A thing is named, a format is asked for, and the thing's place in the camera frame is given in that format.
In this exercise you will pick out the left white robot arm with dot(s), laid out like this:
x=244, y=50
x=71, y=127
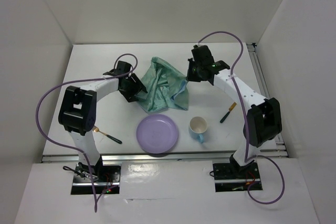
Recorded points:
x=79, y=108

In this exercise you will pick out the aluminium frame rail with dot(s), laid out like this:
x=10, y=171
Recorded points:
x=275, y=147
x=143, y=157

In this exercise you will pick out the aluminium frame rail front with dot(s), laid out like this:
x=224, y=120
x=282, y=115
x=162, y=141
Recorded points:
x=143, y=157

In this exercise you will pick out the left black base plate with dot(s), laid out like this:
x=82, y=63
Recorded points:
x=109, y=175

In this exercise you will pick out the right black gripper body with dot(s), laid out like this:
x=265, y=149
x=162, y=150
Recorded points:
x=198, y=67

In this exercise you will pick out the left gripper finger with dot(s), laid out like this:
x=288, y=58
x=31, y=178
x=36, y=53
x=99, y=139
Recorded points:
x=132, y=98
x=137, y=84

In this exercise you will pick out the gold knife green handle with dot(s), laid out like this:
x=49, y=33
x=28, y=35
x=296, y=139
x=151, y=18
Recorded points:
x=228, y=112

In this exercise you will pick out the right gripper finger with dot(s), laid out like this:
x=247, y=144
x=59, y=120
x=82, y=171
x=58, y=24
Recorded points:
x=205, y=77
x=190, y=71

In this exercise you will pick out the light blue mug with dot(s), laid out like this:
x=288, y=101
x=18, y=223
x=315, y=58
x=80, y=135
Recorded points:
x=197, y=128

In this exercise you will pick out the teal patterned satin cloth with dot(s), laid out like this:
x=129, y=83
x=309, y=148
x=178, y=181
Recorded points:
x=166, y=88

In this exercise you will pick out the lilac plastic plate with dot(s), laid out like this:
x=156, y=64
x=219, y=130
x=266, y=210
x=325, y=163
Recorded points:
x=157, y=134

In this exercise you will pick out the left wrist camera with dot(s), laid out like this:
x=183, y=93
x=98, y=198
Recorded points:
x=122, y=67

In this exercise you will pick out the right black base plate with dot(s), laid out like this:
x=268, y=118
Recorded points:
x=227, y=171

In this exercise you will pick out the gold fork green handle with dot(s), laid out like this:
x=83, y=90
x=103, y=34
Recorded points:
x=96, y=129

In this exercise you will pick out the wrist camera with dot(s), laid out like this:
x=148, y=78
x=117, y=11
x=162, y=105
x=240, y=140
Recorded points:
x=202, y=55
x=122, y=67

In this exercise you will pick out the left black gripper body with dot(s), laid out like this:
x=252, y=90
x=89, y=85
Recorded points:
x=130, y=87

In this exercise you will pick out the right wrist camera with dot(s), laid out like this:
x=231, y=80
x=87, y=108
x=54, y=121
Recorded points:
x=202, y=55

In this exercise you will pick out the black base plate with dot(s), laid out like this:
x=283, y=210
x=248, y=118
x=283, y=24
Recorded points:
x=227, y=171
x=109, y=175

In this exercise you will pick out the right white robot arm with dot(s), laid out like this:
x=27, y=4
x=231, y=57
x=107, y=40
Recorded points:
x=262, y=116

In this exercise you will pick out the aluminium frame rail right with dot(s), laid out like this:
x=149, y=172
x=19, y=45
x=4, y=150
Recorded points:
x=275, y=147

